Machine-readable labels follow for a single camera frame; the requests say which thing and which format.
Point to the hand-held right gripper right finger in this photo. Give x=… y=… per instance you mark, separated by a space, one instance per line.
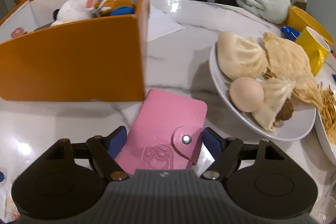
x=213 y=143

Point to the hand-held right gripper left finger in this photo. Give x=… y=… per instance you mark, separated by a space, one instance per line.
x=116 y=142

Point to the pink snap wallet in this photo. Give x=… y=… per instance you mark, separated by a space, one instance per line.
x=162 y=121

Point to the orange cardboard box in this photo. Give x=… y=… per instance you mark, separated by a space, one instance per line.
x=73 y=61

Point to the white plush with pink stripes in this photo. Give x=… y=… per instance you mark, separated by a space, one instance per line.
x=73 y=8

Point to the illustrated printed box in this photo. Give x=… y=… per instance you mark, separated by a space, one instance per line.
x=17 y=32

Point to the white plate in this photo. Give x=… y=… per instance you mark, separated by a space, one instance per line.
x=236 y=119

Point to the egg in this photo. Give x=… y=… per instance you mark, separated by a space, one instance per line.
x=246 y=94

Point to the half bun with filling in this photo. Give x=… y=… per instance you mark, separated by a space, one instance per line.
x=267 y=113

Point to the whole steamed bun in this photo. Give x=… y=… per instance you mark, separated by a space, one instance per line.
x=239 y=53

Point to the white bowl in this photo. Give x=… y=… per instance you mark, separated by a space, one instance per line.
x=324 y=140

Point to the torn bun piece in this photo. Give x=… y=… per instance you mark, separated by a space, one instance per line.
x=286 y=56

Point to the shredded potato strips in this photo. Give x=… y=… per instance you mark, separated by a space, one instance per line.
x=329 y=108

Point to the white printed cup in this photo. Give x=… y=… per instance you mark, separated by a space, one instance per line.
x=9 y=205

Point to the white paper sheet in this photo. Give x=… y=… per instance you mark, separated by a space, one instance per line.
x=162 y=26

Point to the small blue object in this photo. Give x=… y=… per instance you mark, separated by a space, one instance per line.
x=290 y=32

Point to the yellow mug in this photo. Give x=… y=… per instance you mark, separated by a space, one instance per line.
x=315 y=53

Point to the yellow bowl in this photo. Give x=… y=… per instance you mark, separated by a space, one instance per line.
x=296 y=16

